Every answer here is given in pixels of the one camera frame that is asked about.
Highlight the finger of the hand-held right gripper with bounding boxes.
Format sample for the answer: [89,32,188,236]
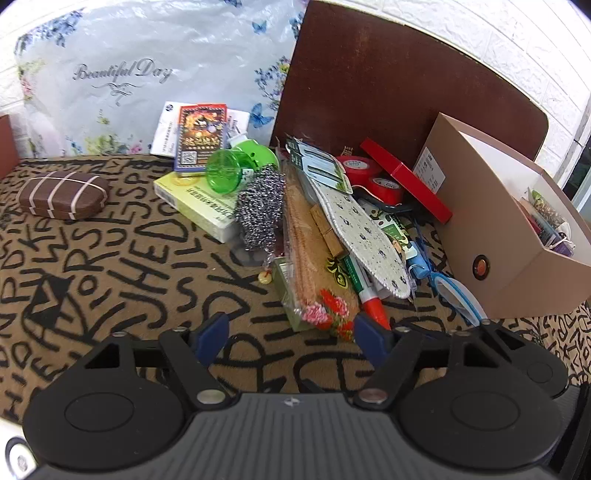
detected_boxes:
[480,320,528,366]

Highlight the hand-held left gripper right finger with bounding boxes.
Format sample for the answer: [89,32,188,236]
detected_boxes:
[353,314,497,409]

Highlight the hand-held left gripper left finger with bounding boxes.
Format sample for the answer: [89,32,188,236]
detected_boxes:
[83,311,230,411]

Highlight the clear bag of brown sticks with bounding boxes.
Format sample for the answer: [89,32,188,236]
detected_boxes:
[271,161,362,343]

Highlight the wooden clothespin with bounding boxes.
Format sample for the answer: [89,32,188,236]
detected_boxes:
[308,205,348,258]

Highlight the beige cardboard box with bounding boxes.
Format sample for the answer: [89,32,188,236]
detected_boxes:
[412,112,591,320]

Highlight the red white green pen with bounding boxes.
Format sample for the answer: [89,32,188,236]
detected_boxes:
[344,253,392,329]

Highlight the blue plastic tube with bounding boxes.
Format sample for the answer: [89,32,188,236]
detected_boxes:
[405,237,431,280]

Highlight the floral white insole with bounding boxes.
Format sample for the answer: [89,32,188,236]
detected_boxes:
[308,178,413,299]

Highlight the cow-print green package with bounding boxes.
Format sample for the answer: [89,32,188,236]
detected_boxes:
[367,206,419,260]

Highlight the letter-print brown mat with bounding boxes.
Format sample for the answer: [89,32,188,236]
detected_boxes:
[0,154,591,423]

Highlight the small packets in box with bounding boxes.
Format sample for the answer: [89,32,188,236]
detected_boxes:
[519,187,578,258]

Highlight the yellow-green carton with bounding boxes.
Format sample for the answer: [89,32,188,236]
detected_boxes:
[153,172,242,244]

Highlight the steel wool scrubber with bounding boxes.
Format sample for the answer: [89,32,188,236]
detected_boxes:
[235,166,288,251]

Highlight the flat red box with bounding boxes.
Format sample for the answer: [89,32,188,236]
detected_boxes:
[359,138,454,225]

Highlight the green plastic cup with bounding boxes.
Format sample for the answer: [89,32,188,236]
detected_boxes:
[205,140,280,200]

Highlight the green and white insole card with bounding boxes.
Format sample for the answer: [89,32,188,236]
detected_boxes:
[285,136,355,195]

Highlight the playing card box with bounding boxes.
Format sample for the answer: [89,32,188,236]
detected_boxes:
[172,103,230,175]

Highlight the brown striped glasses case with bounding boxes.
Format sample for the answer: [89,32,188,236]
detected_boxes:
[17,170,110,219]

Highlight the white paper leaflet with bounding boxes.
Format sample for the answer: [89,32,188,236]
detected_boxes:
[150,101,186,158]

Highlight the white device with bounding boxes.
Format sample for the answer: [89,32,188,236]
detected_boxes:
[0,436,35,477]

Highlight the dark brown wooden board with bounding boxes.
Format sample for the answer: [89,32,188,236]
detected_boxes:
[269,0,551,174]

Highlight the floral white plastic bag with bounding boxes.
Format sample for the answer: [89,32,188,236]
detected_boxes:
[14,0,309,158]

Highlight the brown wooden furniture edge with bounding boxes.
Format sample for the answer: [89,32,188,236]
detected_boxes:
[0,114,20,182]

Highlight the brown printed strap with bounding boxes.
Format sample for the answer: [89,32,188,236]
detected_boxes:
[324,255,357,291]

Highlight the window frame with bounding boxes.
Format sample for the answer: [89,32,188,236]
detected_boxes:
[551,88,591,204]

